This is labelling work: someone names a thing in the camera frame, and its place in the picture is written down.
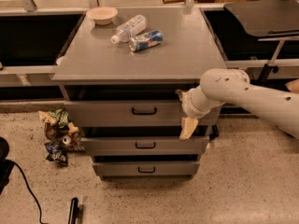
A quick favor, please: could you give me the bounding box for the black tray table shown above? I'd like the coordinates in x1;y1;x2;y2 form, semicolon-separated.
223;0;299;86

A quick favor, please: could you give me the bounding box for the grey drawer cabinet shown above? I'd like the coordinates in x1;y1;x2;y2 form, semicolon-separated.
51;7;233;181

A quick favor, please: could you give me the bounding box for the blue silver soda can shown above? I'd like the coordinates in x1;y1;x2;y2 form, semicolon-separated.
129;30;164;52

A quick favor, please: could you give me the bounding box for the grey drawer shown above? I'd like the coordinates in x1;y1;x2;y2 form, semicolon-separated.
64;99;222;128
93;161;199;178
81;136;208;156

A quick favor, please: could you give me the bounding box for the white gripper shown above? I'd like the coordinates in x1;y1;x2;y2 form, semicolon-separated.
176;89;211;140

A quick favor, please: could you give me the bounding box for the grey top drawer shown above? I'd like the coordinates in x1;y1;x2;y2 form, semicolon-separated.
64;99;222;128

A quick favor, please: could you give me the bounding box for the wooden stick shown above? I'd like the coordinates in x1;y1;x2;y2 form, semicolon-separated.
163;0;185;4

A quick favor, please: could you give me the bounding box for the black device at left edge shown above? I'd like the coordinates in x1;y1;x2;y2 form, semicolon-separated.
0;137;14;195

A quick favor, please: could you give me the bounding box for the grey middle drawer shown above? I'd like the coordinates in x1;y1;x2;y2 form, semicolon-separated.
81;136;208;156

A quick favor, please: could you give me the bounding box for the black cable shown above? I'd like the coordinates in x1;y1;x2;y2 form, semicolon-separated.
8;160;50;224

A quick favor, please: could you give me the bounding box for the clear plastic water bottle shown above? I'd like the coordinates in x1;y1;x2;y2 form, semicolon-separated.
110;15;148;44

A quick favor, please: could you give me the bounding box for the blue snack bag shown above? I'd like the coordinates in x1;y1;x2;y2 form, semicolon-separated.
45;141;68;165

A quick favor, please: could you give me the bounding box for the beige bowl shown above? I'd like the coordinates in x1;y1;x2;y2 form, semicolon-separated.
86;7;118;25

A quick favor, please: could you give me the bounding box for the black cylindrical tool on floor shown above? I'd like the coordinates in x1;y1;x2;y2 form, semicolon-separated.
68;197;78;224

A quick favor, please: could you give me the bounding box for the grey bottom drawer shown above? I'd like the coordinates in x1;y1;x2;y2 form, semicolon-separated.
93;161;199;178

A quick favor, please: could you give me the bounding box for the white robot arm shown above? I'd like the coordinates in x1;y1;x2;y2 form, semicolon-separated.
177;68;299;140

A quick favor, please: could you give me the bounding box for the brown snack bag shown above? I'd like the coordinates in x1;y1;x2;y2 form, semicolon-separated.
44;122;84;151

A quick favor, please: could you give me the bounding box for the green white snack bag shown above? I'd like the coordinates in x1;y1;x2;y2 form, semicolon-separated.
38;109;69;128

